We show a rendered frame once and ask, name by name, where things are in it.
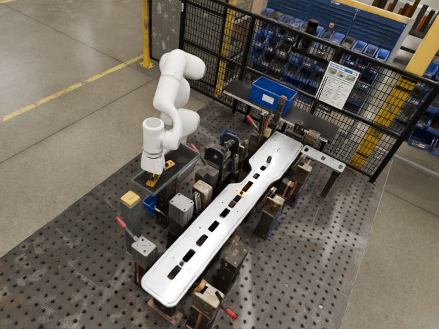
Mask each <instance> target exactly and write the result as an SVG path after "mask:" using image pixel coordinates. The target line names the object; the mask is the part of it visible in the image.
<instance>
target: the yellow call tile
mask: <svg viewBox="0 0 439 329"><path fill-rule="evenodd" d="M139 198H140V197H139V196H138V195H136V194H134V193H133V192H132V191H129V192H128V193H126V194H125V195H123V196H122V197H121V200H122V201H124V202H125V203H126V204H128V205H130V206H131V205H133V204H134V203H135V202H136V201H137V200H138V199H139Z"/></svg>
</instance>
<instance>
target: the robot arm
mask: <svg viewBox="0 0 439 329"><path fill-rule="evenodd" d="M159 69H160V71H161V77H160V79H159V83H158V86H157V90H156V93H155V97H154V101H153V105H154V108H156V109H157V110H159V111H160V112H161V115H160V118H161V119H158V118H155V117H151V118H148V119H146V120H144V122H143V147H142V148H143V150H144V151H143V152H142V159H141V168H142V169H143V170H146V171H147V174H148V177H149V180H151V178H152V177H153V173H154V174H155V175H154V182H155V181H156V180H158V175H160V174H165V173H166V172H165V158H164V154H165V153H166V152H168V151H169V150H176V149H178V147H179V145H180V143H183V144H185V145H186V140H187V136H188V135H189V134H191V133H193V132H194V131H195V130H196V129H197V128H198V126H199V123H200V117H199V115H198V114H197V113H196V112H194V111H191V110H186V109H183V108H182V107H184V106H185V105H186V104H187V102H188V100H189V94H190V86H189V83H188V82H187V80H186V79H185V78H189V79H193V80H198V79H201V78H202V77H203V76H204V74H205V72H206V66H205V64H204V62H203V61H202V60H201V59H199V58H198V57H196V56H194V55H191V54H188V53H186V52H184V51H182V50H179V49H176V50H173V51H171V52H170V53H166V54H164V55H163V56H162V57H161V59H160V61H159ZM164 124H165V125H168V126H171V127H173V129H171V130H169V131H167V130H165V129H164ZM163 148H165V149H167V150H166V151H165V152H163Z"/></svg>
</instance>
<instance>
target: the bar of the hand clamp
mask: <svg viewBox="0 0 439 329"><path fill-rule="evenodd" d="M259 115H260V122H259V133H258V134H261V136H263V133H264V128H265V118H266V119H269V117H270V116H269V115H266V113H265V112H263V113H262V114H259Z"/></svg>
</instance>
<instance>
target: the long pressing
mask: <svg viewBox="0 0 439 329"><path fill-rule="evenodd" d="M303 147H304V146H303V144H301V143H300V142H298V141H296V140H294V139H292V138H290V137H288V136H286V135H284V134H282V133H280V132H278V131H276V132H274V133H273V134H272V135H271V136H270V137H269V139H268V140H267V141H266V142H265V143H264V144H263V145H262V146H261V147H260V148H259V149H258V150H257V151H256V152H255V153H254V154H253V155H252V156H251V157H250V159H249V161H248V164H249V166H250V169H251V172H250V173H249V174H248V175H247V176H246V177H245V178H244V180H243V181H242V182H240V183H230V184H229V185H227V186H226V187H225V188H224V189H223V191H222V192H221V193H220V194H219V195H218V196H217V197H216V198H215V199H214V200H213V201H212V202H211V203H210V204H209V205H208V206H207V208H206V209H205V210H204V211H203V212H202V213H201V214H200V215H199V216H198V218H196V220H194V222H192V224H190V226H189V227H188V228H187V229H186V230H185V231H184V232H183V233H182V235H181V236H180V237H179V238H178V239H177V240H176V241H175V242H174V243H173V244H172V245H171V246H170V247H169V248H168V249H167V250H166V251H165V253H164V254H163V255H162V256H161V257H160V258H159V259H158V260H157V262H156V263H155V264H154V265H153V266H152V267H151V268H150V269H149V270H148V271H147V272H146V273H145V274H144V275H143V276H142V279H141V281H140V284H141V287H142V288H143V289H144V290H145V291H146V292H147V293H148V294H150V295H151V296H153V297H154V298H155V299H156V300H157V301H158V302H160V303H161V304H163V305H164V306H165V307H175V306H177V305H178V303H179V302H180V300H181V299H182V298H183V297H184V296H185V294H186V293H187V292H188V290H189V289H190V288H191V286H192V285H193V284H194V282H196V280H197V279H198V278H199V276H200V275H201V274H202V272H203V271H204V270H205V268H206V267H207V266H208V265H209V264H210V262H211V261H212V259H213V258H214V257H215V256H216V254H217V253H218V251H219V250H220V249H221V248H222V247H223V245H224V244H225V242H226V241H227V240H228V239H229V237H230V236H231V235H232V233H233V232H234V231H235V230H236V228H237V227H238V226H239V224H240V223H241V222H242V221H243V219H244V218H245V216H247V214H248V213H249V212H250V210H251V209H252V208H253V207H254V205H255V204H256V202H257V201H258V200H259V199H260V198H261V196H262V195H263V193H264V192H265V191H266V190H267V188H268V187H269V185H270V184H271V183H272V182H275V181H277V180H279V179H280V178H281V177H282V176H283V175H284V173H285V172H286V170H287V169H288V168H289V167H290V165H291V164H292V162H293V161H294V160H295V159H296V157H297V156H298V154H299V153H300V152H301V150H302V149H303ZM279 148H280V149H279ZM277 149H278V152H277ZM292 149H293V150H292ZM269 155H271V156H272V161H271V163H267V162H266V160H267V157H268V156H269ZM262 166H265V167H266V169H265V170H264V171H261V170H260V168H261V167H262ZM272 168H273V169H272ZM255 173H258V174H259V175H260V176H259V177H258V179H257V180H255V179H253V178H252V177H253V176H254V175H255ZM249 181H251V182H253V185H252V186H251V187H250V188H249V189H248V190H247V192H246V193H248V194H249V197H248V198H247V199H245V198H243V197H242V198H241V199H240V200H239V201H238V202H237V204H236V205H235V206H234V208H230V207H228V205H229V204H230V203H231V201H232V200H233V199H234V198H235V196H236V195H238V194H236V193H234V190H235V189H236V188H239V189H240V190H242V189H243V187H244V186H245V185H246V184H247V183H248V182H249ZM222 202H223V203H222ZM225 208H227V209H229V210H230V212H229V213H228V214H227V216H226V217H225V218H224V219H222V218H221V217H220V214H221V213H222V212H223V210H224V209H225ZM214 221H217V222H219V225H218V226H217V228H216V229H215V230H214V231H213V232H210V231H209V230H208V228H209V227H210V225H211V224H212V223H213V222H214ZM199 227H200V228H199ZM203 234H205V235H207V236H208V238H207V239H206V241H205V242H204V243H203V244H202V245H201V246H200V247H199V246H198V245H196V244H195V243H196V242H197V241H198V240H199V238H200V237H201V236H202V235H203ZM190 249H192V250H194V251H195V254H194V255H193V256H192V257H191V258H190V260H189V261H188V262H184V265H183V266H182V267H181V266H180V265H179V263H180V261H181V260H182V258H183V257H184V256H185V255H186V253H187V252H188V251H189V250H190ZM173 257H174V258H173ZM175 266H179V267H181V270H180V272H179V273H178V274H177V275H176V277H175V278H174V279H173V280H170V279H169V278H168V277H167V276H168V275H169V274H170V272H171V271H172V270H173V269H174V267H175ZM190 269H191V271H190Z"/></svg>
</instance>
